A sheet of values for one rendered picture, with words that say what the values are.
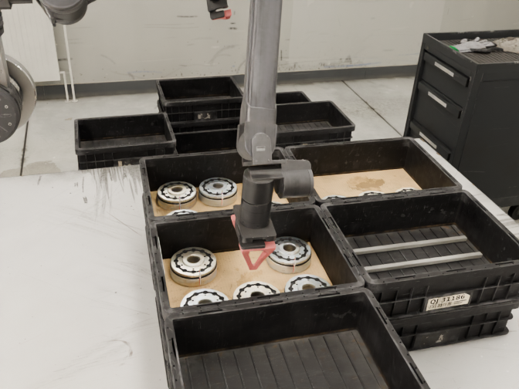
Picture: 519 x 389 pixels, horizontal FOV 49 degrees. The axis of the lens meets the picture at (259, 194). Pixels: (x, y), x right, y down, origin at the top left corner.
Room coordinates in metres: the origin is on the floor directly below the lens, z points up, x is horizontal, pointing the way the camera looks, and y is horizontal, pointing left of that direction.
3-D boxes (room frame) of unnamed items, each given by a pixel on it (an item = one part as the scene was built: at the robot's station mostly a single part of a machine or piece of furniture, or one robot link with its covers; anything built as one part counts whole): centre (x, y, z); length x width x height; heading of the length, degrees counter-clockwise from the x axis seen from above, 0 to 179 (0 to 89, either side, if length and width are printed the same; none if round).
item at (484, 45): (2.68, -0.97, 0.88); 0.25 x 0.19 x 0.03; 108
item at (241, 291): (0.88, -0.01, 0.86); 0.10 x 0.10 x 0.01
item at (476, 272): (1.06, -0.37, 0.92); 0.40 x 0.30 x 0.02; 106
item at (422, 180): (1.35, -0.29, 0.87); 0.40 x 0.30 x 0.11; 106
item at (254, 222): (0.89, 0.01, 1.07); 0.10 x 0.07 x 0.07; 14
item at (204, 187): (1.31, 0.11, 0.86); 0.10 x 0.10 x 0.01
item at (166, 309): (0.95, 0.01, 0.92); 0.40 x 0.30 x 0.02; 106
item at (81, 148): (2.16, 0.58, 0.37); 0.40 x 0.30 x 0.45; 108
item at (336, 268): (0.95, 0.01, 0.87); 0.40 x 0.30 x 0.11; 106
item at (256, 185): (0.89, 0.00, 1.13); 0.07 x 0.06 x 0.07; 106
